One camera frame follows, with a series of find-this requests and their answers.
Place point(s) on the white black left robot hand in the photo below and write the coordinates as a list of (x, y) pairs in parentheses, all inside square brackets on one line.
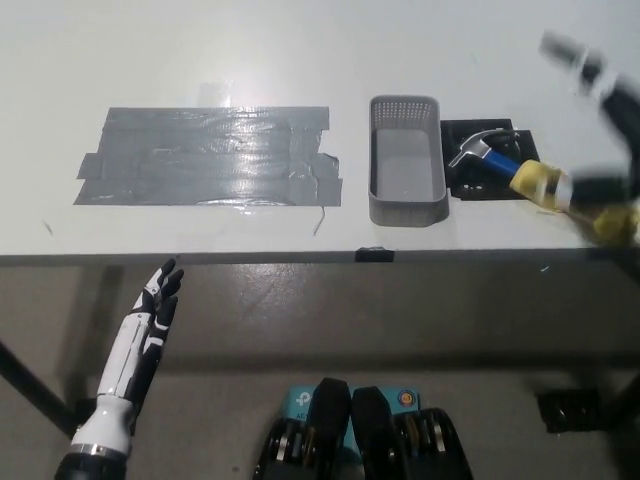
[(135, 345)]

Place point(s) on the grey perforated plastic basket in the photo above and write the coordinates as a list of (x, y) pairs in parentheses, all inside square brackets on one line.
[(407, 205)]

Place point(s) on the black tape patch on desk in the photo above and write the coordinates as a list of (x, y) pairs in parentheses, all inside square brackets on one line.
[(472, 187)]

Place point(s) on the blue hammer with yellow wrap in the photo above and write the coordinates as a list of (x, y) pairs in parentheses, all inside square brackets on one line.
[(537, 185)]

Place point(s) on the black metal table leg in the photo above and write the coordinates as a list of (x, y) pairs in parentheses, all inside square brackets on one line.
[(30, 390)]

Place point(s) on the grey duct tape patch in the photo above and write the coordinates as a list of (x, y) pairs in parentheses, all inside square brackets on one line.
[(200, 160)]

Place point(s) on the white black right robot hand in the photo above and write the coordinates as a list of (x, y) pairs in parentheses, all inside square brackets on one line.
[(625, 115)]

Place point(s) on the black robot torso teal top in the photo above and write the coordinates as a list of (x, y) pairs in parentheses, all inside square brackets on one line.
[(365, 440)]

